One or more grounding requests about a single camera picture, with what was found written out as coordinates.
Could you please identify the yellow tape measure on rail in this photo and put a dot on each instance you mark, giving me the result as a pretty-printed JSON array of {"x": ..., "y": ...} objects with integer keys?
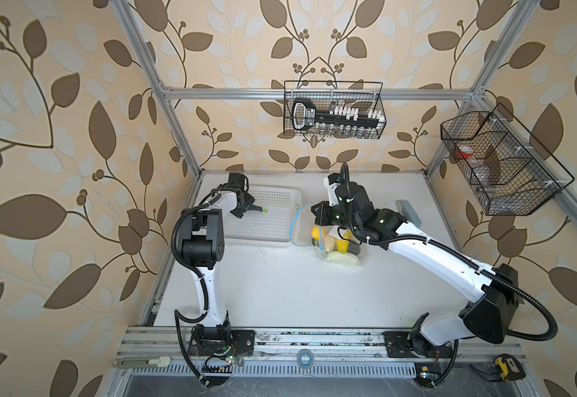
[{"x": 509, "y": 368}]

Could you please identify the white garlic toy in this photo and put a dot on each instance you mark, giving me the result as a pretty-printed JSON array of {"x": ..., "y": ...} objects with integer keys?
[{"x": 329, "y": 243}]

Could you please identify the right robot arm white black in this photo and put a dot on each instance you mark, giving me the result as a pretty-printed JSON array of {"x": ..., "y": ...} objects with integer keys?
[{"x": 492, "y": 294}]

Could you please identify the red capped clear container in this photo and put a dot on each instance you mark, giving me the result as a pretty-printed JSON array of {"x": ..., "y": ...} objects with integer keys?
[{"x": 464, "y": 152}]

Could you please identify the black tool with white pieces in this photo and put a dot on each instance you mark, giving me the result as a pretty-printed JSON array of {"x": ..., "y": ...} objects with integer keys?
[{"x": 305, "y": 115}]

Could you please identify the white radish toy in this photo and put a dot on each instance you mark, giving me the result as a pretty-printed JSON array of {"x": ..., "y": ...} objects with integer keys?
[{"x": 342, "y": 258}]

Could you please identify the white handled tool on rail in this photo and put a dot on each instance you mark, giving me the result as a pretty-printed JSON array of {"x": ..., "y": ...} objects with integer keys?
[{"x": 142, "y": 362}]

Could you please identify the yellow lemon toy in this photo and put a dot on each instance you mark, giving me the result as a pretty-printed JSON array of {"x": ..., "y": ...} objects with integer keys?
[{"x": 317, "y": 233}]

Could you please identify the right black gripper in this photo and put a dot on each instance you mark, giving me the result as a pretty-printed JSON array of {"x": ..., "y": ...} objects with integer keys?
[{"x": 320, "y": 216}]

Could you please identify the white plastic basket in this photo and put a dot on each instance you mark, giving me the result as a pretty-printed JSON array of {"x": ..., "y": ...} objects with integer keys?
[{"x": 271, "y": 227}]

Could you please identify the clear zip top bag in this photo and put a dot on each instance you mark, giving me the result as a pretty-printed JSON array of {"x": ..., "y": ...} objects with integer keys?
[{"x": 293, "y": 237}]

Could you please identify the grey blue box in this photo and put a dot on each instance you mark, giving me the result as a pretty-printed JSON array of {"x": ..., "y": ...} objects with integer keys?
[{"x": 406, "y": 209}]

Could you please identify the black wire basket back wall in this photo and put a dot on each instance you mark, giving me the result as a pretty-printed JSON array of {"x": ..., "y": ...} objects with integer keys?
[{"x": 358, "y": 94}]

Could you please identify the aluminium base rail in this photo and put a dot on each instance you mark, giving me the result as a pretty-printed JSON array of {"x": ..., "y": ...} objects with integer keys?
[{"x": 338, "y": 353}]

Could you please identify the black wire basket right wall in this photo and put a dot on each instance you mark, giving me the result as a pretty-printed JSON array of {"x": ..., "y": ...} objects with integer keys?
[{"x": 513, "y": 172}]

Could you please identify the black wire basket wall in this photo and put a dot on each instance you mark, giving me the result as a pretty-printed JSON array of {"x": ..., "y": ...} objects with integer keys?
[
  {"x": 513, "y": 172},
  {"x": 358, "y": 94}
]

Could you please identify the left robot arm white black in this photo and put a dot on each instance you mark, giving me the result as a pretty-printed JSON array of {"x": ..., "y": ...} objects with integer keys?
[{"x": 198, "y": 244}]

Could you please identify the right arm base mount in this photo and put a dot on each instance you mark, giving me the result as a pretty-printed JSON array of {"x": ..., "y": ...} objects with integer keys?
[{"x": 405, "y": 344}]

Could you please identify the blue tape roll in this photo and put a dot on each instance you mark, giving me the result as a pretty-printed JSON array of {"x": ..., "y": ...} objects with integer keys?
[{"x": 305, "y": 359}]

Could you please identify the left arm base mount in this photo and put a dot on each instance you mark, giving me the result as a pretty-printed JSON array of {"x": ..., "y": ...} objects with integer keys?
[{"x": 240, "y": 343}]

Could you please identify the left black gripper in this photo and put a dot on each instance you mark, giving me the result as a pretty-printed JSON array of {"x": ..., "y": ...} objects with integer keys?
[{"x": 249, "y": 198}]

